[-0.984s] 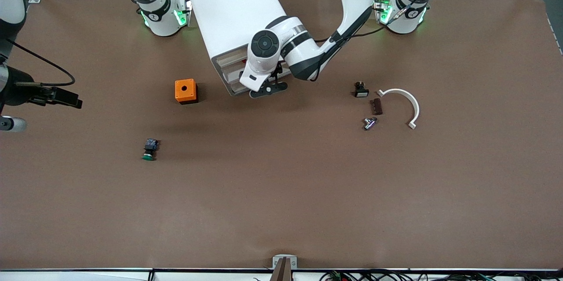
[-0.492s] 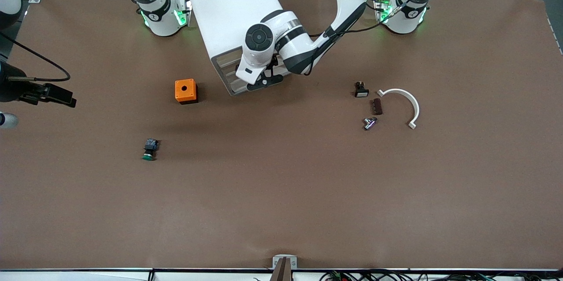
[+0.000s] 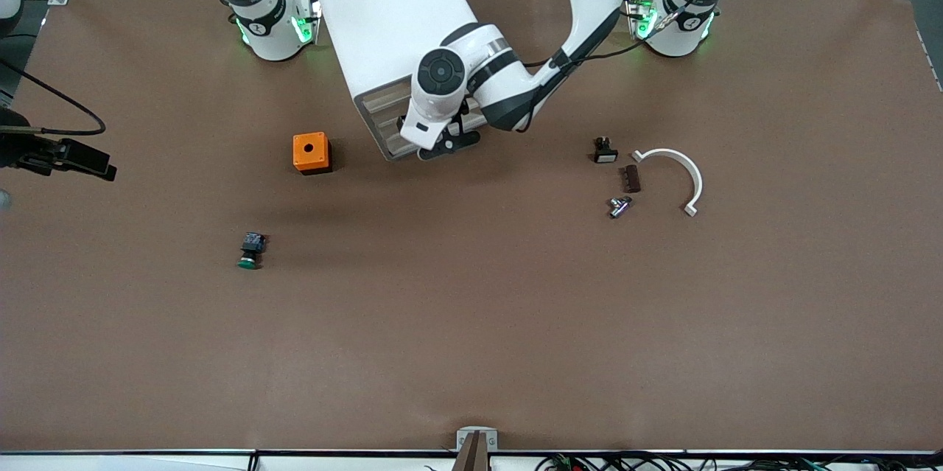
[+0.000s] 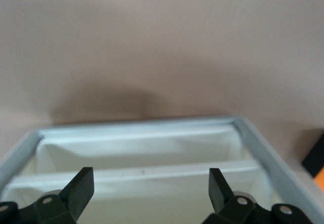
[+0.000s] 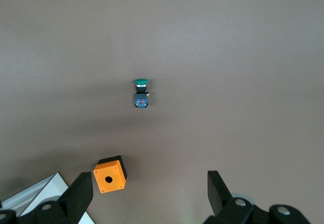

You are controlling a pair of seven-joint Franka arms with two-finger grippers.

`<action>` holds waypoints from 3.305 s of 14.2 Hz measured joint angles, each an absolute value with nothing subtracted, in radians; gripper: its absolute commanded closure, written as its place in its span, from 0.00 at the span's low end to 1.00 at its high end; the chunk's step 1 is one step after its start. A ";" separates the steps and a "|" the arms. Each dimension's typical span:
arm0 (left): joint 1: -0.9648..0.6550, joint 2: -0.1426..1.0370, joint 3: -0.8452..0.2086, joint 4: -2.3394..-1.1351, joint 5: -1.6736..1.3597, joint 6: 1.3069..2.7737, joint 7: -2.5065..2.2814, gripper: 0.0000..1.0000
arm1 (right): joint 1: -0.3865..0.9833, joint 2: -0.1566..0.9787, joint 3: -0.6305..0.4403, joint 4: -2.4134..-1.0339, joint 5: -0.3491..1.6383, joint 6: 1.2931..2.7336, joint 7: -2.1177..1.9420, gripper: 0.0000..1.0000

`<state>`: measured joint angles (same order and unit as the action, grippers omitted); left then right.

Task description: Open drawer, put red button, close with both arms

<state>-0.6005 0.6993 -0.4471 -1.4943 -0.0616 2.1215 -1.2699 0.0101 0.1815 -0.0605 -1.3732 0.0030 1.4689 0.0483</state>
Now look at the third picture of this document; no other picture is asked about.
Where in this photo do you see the white plastic drawer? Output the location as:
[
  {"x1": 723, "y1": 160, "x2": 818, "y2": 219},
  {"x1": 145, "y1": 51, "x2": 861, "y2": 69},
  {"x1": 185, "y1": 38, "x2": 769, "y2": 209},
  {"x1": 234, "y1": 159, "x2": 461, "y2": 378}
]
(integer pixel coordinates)
[
  {"x1": 371, "y1": 114, "x2": 404, "y2": 145},
  {"x1": 362, "y1": 91, "x2": 410, "y2": 130},
  {"x1": 379, "y1": 133, "x2": 421, "y2": 161},
  {"x1": 354, "y1": 75, "x2": 415, "y2": 115}
]

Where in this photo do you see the white drawer cabinet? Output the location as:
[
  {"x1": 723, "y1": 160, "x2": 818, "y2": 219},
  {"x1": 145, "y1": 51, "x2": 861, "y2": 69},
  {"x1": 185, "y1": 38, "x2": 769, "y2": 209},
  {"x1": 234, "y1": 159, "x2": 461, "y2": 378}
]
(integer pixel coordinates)
[{"x1": 309, "y1": 0, "x2": 493, "y2": 162}]

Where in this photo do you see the green push button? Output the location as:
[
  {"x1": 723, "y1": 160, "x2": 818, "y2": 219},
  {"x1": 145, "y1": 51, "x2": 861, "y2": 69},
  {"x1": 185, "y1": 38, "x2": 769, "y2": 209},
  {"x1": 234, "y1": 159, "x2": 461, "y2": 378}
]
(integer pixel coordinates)
[{"x1": 237, "y1": 232, "x2": 267, "y2": 271}]

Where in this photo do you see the orange box with hole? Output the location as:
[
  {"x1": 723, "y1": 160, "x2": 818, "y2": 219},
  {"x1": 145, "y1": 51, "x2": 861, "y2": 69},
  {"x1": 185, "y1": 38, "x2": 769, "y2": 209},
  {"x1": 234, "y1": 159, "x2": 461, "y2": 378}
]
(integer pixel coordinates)
[{"x1": 292, "y1": 132, "x2": 333, "y2": 175}]

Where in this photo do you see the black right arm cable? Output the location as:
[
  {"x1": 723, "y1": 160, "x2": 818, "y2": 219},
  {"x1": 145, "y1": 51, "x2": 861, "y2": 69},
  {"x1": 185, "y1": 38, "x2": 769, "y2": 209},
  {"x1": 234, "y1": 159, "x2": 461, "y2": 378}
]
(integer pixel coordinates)
[{"x1": 0, "y1": 58, "x2": 109, "y2": 137}]

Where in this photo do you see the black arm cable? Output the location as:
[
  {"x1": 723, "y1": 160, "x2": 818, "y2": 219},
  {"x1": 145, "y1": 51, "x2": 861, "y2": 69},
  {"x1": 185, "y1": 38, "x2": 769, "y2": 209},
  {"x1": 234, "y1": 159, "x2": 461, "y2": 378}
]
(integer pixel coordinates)
[
  {"x1": 0, "y1": 58, "x2": 109, "y2": 137},
  {"x1": 516, "y1": 0, "x2": 730, "y2": 70}
]

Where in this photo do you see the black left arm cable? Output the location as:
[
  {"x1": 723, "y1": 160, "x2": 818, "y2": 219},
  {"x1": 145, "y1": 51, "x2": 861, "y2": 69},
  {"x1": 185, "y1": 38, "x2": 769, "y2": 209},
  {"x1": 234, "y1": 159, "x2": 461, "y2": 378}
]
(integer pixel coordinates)
[{"x1": 516, "y1": 0, "x2": 730, "y2": 70}]

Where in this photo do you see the white half ring clamp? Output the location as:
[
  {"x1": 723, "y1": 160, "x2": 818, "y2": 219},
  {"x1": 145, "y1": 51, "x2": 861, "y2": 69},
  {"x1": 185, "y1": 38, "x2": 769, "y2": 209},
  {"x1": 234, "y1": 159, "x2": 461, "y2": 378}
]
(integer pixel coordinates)
[{"x1": 631, "y1": 148, "x2": 704, "y2": 218}]

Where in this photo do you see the grey metal bracket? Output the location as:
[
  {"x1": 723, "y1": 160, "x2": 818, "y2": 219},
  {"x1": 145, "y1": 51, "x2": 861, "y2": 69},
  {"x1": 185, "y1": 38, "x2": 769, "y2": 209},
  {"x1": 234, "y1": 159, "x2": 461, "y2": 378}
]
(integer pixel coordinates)
[{"x1": 455, "y1": 427, "x2": 499, "y2": 452}]

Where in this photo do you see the brown post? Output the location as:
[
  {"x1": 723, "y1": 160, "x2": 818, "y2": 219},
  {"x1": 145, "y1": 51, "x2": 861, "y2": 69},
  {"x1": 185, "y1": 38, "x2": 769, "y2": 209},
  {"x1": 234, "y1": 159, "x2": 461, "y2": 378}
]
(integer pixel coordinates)
[{"x1": 451, "y1": 433, "x2": 491, "y2": 471}]

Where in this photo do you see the black cable bundle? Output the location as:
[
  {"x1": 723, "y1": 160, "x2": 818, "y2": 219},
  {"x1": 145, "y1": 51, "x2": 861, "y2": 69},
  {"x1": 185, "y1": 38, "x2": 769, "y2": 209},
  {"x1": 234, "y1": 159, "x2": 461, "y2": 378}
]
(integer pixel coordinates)
[{"x1": 534, "y1": 452, "x2": 943, "y2": 471}]

